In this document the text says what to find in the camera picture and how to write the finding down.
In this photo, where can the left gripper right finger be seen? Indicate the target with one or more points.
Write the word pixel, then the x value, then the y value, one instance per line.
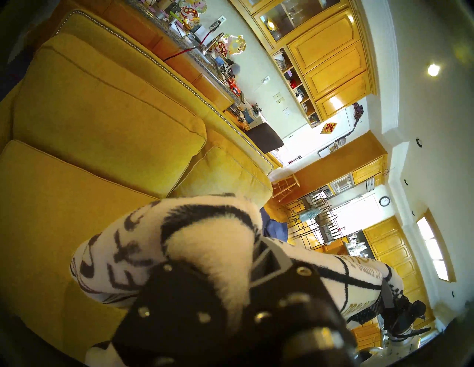
pixel 292 325

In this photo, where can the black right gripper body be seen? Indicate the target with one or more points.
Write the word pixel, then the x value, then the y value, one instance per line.
pixel 405 318

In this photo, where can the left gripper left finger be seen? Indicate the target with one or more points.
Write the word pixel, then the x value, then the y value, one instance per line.
pixel 177 325

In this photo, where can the white scripture print blanket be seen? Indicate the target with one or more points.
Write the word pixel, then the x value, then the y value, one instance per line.
pixel 207 229

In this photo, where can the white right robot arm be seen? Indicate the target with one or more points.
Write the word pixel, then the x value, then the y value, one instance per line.
pixel 392 353

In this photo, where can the crumpled navy moving blanket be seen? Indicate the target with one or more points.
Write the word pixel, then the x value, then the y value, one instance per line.
pixel 274 225

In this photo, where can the wooden kitchen cabinets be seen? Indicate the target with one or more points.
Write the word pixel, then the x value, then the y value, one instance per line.
pixel 392 251

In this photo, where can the arched window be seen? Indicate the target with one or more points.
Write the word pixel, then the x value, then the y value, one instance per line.
pixel 435 246

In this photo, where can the black wrought iron chairs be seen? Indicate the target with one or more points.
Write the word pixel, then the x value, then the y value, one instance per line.
pixel 314 222

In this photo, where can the teal hanging bag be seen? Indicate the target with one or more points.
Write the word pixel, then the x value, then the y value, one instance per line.
pixel 309 214

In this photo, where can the wooden stool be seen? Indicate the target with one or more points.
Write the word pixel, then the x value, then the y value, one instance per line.
pixel 287 187

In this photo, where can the built-in microwave oven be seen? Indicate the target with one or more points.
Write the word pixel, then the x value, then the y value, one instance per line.
pixel 342 183

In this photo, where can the yellow sofa back cushion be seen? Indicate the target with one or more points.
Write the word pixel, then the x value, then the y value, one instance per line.
pixel 111 129
pixel 226 177

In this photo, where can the tall wooden cabinet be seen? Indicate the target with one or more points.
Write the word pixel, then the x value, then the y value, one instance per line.
pixel 340 162

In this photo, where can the white panel door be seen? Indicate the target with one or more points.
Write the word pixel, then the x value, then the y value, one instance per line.
pixel 314 140

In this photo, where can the black office chair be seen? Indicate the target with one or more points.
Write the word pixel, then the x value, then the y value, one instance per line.
pixel 264 137

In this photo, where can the red diamond paper ornament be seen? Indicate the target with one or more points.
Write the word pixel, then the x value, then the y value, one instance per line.
pixel 329 127

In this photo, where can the dark door garland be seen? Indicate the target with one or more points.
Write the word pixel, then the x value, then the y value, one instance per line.
pixel 358 113

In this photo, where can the red box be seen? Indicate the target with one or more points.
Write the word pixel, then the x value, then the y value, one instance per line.
pixel 234 87

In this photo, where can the recessed ceiling light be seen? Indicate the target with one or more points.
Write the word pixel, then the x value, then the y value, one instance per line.
pixel 433 69

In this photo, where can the cartoon foil balloon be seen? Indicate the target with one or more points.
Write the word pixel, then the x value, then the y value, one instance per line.
pixel 190 13
pixel 231 46

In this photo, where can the granite top kitchen counter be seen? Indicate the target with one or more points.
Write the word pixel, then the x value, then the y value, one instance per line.
pixel 148 29

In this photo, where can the round wall clock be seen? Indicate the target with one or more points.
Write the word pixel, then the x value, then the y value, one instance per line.
pixel 384 201

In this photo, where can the wooden wall cabinets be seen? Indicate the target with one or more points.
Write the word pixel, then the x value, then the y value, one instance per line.
pixel 326 55

